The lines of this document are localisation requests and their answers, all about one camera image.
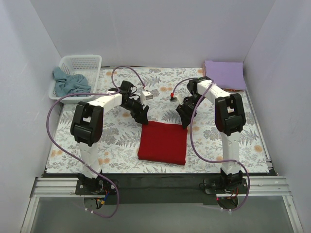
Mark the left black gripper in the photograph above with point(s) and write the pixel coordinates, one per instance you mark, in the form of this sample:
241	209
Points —
139	110

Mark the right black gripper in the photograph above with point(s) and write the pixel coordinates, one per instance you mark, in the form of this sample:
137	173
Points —
185	111

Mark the red t shirt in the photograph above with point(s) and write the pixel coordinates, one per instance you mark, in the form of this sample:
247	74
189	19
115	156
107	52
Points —
164	143

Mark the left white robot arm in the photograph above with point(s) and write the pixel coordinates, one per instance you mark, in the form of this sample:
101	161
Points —
87	128

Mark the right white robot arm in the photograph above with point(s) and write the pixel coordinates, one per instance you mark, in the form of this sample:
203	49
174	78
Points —
229	120

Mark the floral tablecloth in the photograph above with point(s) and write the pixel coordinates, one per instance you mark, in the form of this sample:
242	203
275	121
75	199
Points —
119	144

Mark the folded purple t shirt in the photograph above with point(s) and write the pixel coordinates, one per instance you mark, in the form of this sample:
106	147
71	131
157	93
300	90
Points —
227	75

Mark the blue-grey t shirt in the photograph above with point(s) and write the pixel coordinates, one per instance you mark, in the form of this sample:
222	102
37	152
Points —
69	84

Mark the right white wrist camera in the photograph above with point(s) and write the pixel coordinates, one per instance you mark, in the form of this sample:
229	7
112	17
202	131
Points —
175	98

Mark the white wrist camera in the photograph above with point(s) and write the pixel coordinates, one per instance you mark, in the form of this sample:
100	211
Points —
146	95
175	98

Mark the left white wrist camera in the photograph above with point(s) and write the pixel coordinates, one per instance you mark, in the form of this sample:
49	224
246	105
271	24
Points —
146	95

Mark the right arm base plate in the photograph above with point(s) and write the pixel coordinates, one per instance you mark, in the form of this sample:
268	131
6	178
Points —
216	185

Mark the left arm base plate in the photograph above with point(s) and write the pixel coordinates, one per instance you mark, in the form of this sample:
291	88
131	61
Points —
109	185

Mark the aluminium rail frame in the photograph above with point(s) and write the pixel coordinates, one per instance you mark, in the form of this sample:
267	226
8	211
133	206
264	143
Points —
161	204

